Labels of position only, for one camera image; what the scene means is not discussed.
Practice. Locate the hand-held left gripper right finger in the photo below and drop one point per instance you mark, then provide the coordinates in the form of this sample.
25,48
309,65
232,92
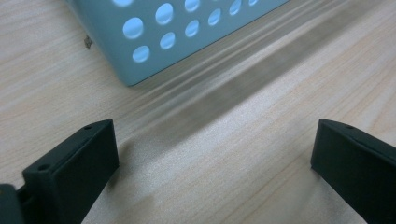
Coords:
358,168

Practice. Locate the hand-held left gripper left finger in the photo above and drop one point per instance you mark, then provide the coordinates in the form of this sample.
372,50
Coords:
71,174

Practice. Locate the small dark debris speck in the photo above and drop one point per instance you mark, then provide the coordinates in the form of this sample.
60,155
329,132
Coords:
88,42

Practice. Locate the light blue perforated plastic basket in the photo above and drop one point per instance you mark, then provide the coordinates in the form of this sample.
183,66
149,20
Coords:
102,46

